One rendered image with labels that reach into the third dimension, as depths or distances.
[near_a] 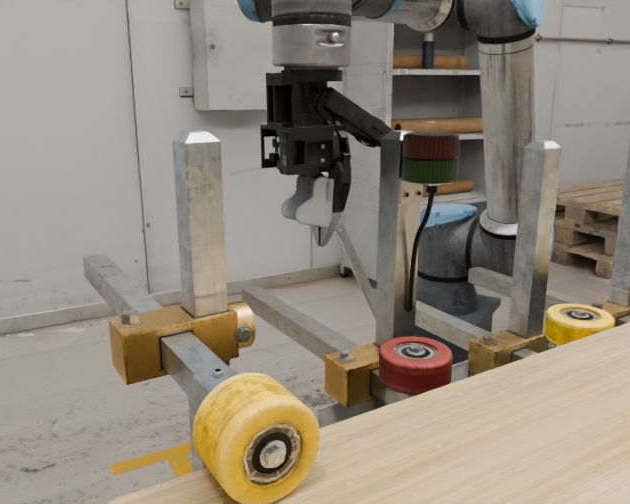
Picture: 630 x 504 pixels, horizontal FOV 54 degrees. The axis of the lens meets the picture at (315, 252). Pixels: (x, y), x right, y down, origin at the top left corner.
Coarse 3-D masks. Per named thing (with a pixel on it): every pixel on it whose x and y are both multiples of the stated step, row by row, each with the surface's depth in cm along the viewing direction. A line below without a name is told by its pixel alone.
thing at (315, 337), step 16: (256, 288) 102; (256, 304) 98; (272, 304) 95; (288, 304) 95; (272, 320) 94; (288, 320) 89; (304, 320) 88; (288, 336) 90; (304, 336) 86; (320, 336) 83; (336, 336) 83; (320, 352) 83; (384, 400) 72; (400, 400) 69
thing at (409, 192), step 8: (416, 136) 65; (424, 136) 64; (432, 136) 64; (440, 136) 64; (448, 136) 64; (416, 160) 65; (424, 160) 65; (432, 160) 64; (440, 160) 65; (448, 160) 65; (400, 184) 69; (408, 184) 70; (416, 184) 71; (424, 184) 66; (432, 184) 66; (440, 184) 66; (400, 192) 70; (408, 192) 70; (416, 192) 71; (432, 192) 67; (400, 200) 70; (408, 200) 71; (416, 200) 71; (432, 200) 68; (424, 216) 69; (424, 224) 70; (416, 240) 71; (416, 248) 72; (416, 256) 72; (408, 296) 74; (408, 304) 74
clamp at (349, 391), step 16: (336, 352) 76; (368, 352) 76; (336, 368) 73; (352, 368) 71; (368, 368) 73; (336, 384) 73; (352, 384) 72; (368, 384) 73; (352, 400) 72; (368, 400) 74
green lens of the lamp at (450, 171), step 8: (408, 160) 66; (456, 160) 66; (408, 168) 66; (416, 168) 65; (424, 168) 65; (432, 168) 65; (440, 168) 65; (448, 168) 65; (456, 168) 66; (408, 176) 66; (416, 176) 65; (424, 176) 65; (432, 176) 65; (440, 176) 65; (448, 176) 65; (456, 176) 67
